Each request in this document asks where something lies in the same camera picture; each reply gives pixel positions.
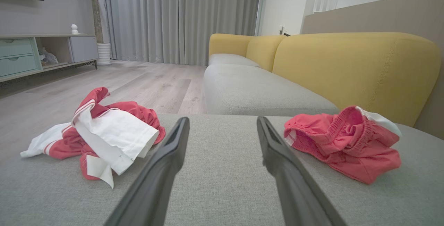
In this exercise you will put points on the grey curtains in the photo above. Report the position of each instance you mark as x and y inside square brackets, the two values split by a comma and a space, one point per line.
[156, 17]

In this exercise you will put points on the small white figurine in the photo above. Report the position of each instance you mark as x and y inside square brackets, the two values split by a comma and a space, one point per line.
[74, 29]

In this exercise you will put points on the wall socket with plug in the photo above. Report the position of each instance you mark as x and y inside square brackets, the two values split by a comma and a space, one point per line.
[282, 30]

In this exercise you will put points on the white ribbed plant pot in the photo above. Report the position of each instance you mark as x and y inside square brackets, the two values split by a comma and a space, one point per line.
[104, 54]

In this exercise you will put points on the grey and green TV cabinet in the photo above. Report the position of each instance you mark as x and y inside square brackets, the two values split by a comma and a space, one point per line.
[83, 49]

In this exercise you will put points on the red shorts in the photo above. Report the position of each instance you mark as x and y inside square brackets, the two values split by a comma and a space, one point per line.
[340, 149]

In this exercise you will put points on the yellow and grey sofa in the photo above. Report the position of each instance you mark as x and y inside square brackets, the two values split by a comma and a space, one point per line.
[347, 69]

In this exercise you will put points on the red and white t-shirt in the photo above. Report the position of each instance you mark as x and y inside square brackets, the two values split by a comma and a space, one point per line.
[114, 139]

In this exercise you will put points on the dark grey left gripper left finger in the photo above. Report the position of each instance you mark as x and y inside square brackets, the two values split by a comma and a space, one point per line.
[156, 184]

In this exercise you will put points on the green potted tree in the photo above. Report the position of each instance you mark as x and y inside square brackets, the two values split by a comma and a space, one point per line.
[95, 10]

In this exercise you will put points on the white slatted rack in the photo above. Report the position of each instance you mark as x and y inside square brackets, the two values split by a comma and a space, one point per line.
[324, 5]

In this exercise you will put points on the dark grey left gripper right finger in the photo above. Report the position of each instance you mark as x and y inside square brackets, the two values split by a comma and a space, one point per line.
[295, 191]

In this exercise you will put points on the grey plush toy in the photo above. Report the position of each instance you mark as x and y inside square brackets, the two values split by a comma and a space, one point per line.
[48, 57]

